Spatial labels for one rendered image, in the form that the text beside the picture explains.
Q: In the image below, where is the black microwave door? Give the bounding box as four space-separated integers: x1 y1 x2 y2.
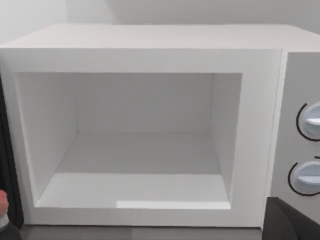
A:
0 73 25 230

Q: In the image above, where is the pale blue microwave knob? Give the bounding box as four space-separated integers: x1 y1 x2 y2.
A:
287 156 320 197
295 100 320 142

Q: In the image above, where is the pale microwave oven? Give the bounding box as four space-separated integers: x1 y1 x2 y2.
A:
0 23 320 230

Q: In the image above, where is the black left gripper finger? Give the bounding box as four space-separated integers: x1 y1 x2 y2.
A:
259 196 320 240

